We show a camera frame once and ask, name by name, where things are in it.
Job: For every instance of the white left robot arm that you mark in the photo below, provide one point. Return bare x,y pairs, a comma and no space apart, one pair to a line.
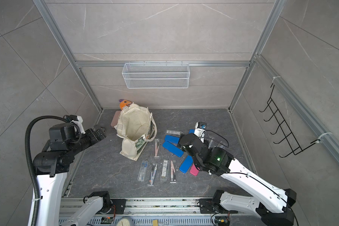
48,170

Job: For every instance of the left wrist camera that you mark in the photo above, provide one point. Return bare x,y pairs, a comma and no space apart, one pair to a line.
71,131

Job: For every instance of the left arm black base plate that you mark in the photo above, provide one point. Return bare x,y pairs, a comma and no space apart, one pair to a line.
114,206

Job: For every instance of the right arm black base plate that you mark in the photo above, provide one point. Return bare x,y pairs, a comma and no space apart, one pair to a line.
207,206

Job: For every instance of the clear case blue compass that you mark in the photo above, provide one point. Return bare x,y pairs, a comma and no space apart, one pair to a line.
142,171

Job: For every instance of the orange plush shark toy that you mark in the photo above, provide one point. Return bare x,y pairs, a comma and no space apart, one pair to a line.
124,103

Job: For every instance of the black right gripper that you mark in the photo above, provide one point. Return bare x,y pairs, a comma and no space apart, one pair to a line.
181,138

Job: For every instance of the clear case white label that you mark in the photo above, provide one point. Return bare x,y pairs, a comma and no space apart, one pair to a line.
165,170

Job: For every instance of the beige canvas bag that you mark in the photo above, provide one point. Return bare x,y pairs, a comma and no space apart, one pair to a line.
136,126

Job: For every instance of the clear labelled compass case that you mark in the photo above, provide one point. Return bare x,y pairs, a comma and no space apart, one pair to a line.
174,133

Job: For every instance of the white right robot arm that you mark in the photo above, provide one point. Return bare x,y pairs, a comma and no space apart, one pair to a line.
271,204

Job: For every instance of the pink rectangular case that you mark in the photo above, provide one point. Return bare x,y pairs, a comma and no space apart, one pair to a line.
115,119

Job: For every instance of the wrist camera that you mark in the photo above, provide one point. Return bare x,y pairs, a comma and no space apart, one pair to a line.
200,129
71,131

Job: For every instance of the white wire mesh basket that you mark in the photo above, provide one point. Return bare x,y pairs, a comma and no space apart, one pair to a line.
156,75

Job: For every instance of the clear case dark compass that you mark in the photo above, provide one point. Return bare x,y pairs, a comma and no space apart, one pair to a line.
153,174

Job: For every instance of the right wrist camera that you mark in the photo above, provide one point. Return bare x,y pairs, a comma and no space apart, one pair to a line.
200,129

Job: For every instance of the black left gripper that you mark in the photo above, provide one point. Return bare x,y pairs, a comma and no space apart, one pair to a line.
94,140

